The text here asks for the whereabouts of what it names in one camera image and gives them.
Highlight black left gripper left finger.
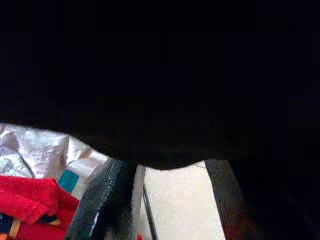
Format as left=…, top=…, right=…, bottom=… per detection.
left=64, top=159, right=137, bottom=240

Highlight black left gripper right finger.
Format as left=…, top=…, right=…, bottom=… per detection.
left=204, top=158, right=256, bottom=240

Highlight black shorts with white stripes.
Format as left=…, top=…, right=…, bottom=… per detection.
left=0, top=0, right=320, bottom=240

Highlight red polo shirt striped collar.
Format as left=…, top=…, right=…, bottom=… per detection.
left=0, top=174, right=82, bottom=240

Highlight white grey trousers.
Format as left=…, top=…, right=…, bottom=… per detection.
left=0, top=122, right=112, bottom=202

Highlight black clothes rack frame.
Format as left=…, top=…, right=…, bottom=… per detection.
left=141, top=184, right=160, bottom=240

